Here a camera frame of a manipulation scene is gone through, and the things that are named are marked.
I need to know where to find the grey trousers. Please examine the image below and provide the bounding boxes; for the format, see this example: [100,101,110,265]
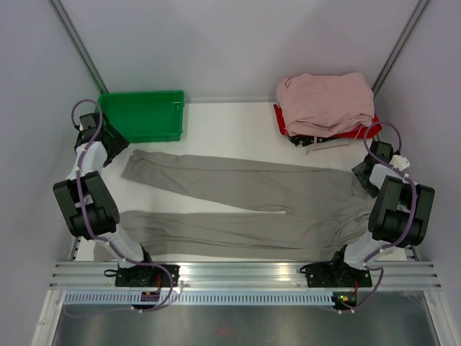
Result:
[103,150,374,262]

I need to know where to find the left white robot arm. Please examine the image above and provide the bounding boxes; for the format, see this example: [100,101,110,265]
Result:
[53,112,157,286]

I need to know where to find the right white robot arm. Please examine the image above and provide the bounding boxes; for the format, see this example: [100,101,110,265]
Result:
[328,141,435,285]

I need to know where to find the pink folded trousers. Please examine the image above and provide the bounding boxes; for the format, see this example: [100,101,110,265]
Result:
[276,72,375,138]

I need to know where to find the red folded garment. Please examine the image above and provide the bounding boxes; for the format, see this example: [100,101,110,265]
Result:
[273,104,382,139]

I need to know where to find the green plastic tray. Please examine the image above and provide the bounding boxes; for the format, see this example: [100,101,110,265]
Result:
[98,90,184,143]

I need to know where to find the dark patterned folded garment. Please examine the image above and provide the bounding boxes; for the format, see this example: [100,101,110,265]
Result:
[288,136,336,147]

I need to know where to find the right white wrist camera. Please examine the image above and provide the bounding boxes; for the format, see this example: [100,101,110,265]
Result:
[390,154,411,172]

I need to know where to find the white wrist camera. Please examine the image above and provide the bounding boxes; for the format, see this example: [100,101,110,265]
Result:
[390,154,411,172]
[81,119,95,132]

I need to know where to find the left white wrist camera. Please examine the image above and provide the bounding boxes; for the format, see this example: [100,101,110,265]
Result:
[81,119,95,132]

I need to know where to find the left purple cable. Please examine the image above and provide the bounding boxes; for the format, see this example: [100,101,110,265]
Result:
[64,99,177,318]

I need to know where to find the purple cable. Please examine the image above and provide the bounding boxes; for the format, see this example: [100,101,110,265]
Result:
[64,99,177,318]
[338,121,421,316]

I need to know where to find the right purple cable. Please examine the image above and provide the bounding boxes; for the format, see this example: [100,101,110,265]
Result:
[338,121,421,316]

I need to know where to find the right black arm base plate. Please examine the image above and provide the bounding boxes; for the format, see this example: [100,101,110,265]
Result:
[300,262,372,288]

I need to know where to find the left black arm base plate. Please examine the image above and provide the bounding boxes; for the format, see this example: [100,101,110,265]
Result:
[104,264,180,288]

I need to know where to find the left aluminium frame post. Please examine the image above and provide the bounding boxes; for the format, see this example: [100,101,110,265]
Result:
[47,0,109,94]

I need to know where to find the aluminium frame post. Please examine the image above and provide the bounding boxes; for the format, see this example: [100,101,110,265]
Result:
[372,0,431,97]
[47,0,109,94]

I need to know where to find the right aluminium frame post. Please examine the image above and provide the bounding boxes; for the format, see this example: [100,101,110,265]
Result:
[372,0,431,97]

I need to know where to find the aluminium mounting rail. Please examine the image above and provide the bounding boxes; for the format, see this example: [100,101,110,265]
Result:
[48,262,442,291]

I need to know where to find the slotted grey cable duct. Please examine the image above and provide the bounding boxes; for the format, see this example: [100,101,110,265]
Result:
[64,290,356,306]

